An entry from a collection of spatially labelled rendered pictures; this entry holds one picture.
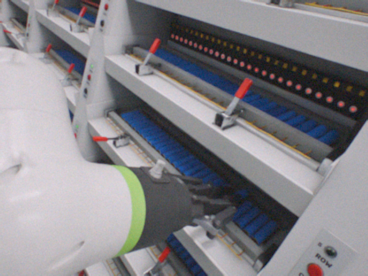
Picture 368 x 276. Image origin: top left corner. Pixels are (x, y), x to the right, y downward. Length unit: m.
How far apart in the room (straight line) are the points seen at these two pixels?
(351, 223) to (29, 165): 0.33
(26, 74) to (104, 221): 0.15
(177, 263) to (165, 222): 0.38
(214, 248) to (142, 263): 0.24
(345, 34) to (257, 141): 0.18
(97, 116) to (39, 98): 0.55
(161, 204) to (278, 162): 0.19
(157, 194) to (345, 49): 0.28
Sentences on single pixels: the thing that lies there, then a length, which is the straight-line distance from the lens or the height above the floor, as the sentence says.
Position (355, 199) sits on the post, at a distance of 0.35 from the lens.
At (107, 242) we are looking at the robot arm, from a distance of 0.22.
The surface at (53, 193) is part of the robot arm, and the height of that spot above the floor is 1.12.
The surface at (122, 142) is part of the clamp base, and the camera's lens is 0.66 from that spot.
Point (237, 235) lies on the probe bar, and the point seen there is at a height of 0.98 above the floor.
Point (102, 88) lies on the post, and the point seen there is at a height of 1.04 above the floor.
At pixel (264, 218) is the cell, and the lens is 0.53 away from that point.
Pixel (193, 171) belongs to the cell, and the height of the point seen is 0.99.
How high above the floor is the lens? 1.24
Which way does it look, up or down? 20 degrees down
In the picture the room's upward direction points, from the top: 23 degrees clockwise
